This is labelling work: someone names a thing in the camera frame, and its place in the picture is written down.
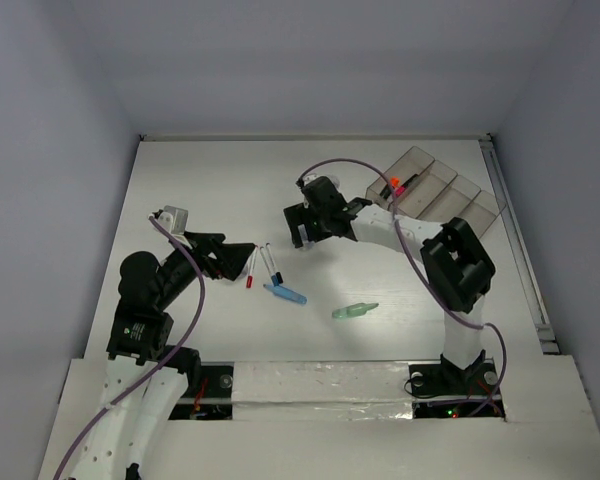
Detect black capped white pen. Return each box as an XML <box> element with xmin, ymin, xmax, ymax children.
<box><xmin>265</xmin><ymin>242</ymin><xmax>284</xmax><ymax>285</ymax></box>

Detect orange highlighter marker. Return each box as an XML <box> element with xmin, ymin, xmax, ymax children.
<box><xmin>380</xmin><ymin>177</ymin><xmax>400</xmax><ymax>199</ymax></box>

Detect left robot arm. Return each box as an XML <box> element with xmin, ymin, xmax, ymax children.
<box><xmin>54</xmin><ymin>232</ymin><xmax>256</xmax><ymax>479</ymax></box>

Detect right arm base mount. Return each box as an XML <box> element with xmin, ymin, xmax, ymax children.
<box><xmin>403</xmin><ymin>350</ymin><xmax>506</xmax><ymax>419</ymax></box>

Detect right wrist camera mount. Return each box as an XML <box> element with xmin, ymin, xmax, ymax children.
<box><xmin>295</xmin><ymin>172</ymin><xmax>344</xmax><ymax>189</ymax></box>

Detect blue utility knife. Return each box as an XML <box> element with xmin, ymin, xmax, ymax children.
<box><xmin>263</xmin><ymin>284</ymin><xmax>307</xmax><ymax>305</ymax></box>

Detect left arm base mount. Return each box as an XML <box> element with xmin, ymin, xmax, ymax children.
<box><xmin>169</xmin><ymin>363</ymin><xmax>234</xmax><ymax>421</ymax></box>

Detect green utility knife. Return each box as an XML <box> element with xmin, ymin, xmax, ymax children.
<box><xmin>331</xmin><ymin>302</ymin><xmax>379</xmax><ymax>320</ymax></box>

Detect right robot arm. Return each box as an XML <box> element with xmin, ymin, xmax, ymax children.
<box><xmin>283</xmin><ymin>176</ymin><xmax>496</xmax><ymax>392</ymax></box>

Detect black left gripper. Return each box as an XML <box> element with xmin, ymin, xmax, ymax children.
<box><xmin>155</xmin><ymin>228</ymin><xmax>254</xmax><ymax>306</ymax></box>

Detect white front board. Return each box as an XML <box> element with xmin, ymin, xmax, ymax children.
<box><xmin>37</xmin><ymin>357</ymin><xmax>600</xmax><ymax>480</ymax></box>

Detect red capped white pen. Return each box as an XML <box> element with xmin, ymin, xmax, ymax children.
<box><xmin>245</xmin><ymin>245</ymin><xmax>259</xmax><ymax>289</ymax></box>

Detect clear four-compartment organizer tray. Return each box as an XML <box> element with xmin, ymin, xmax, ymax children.
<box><xmin>365</xmin><ymin>146</ymin><xmax>506</xmax><ymax>237</ymax></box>

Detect clear jar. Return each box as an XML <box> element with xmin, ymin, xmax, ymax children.
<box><xmin>298</xmin><ymin>225</ymin><xmax>315</xmax><ymax>251</ymax></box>

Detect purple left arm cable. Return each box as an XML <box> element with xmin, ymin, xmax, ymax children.
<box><xmin>52</xmin><ymin>214</ymin><xmax>206</xmax><ymax>480</ymax></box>

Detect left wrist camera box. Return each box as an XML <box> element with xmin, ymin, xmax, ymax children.
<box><xmin>149</xmin><ymin>205</ymin><xmax>188</xmax><ymax>237</ymax></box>

